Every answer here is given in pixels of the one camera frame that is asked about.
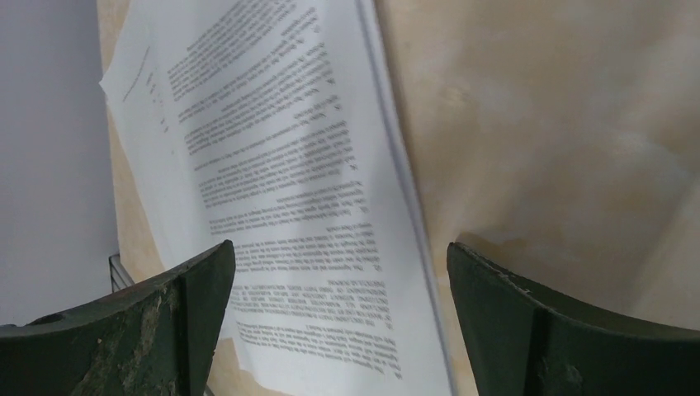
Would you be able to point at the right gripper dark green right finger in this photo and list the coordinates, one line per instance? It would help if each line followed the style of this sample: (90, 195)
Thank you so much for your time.
(524, 338)

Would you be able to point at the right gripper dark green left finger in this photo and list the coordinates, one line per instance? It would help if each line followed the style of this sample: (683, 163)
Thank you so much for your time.
(157, 337)

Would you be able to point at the printed white paper sheets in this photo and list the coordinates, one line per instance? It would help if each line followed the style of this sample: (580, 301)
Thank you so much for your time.
(288, 138)

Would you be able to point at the blank white paper sheets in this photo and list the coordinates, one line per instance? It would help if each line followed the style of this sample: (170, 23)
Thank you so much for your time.
(141, 105)

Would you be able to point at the grey metal frame post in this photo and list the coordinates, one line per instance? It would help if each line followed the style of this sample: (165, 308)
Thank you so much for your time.
(119, 276)

